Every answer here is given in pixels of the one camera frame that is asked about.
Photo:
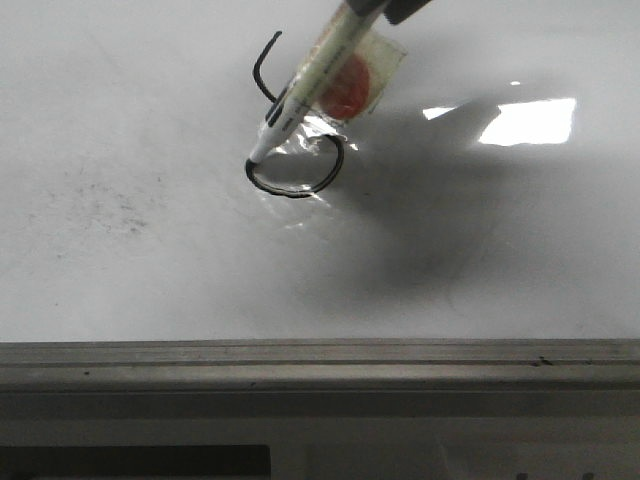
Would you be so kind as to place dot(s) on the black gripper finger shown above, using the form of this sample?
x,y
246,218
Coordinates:
x,y
365,7
397,11

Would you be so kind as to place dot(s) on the white black whiteboard marker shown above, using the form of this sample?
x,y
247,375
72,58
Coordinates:
x,y
331,50

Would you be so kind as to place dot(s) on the red round magnet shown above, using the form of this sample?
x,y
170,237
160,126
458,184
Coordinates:
x,y
362,80

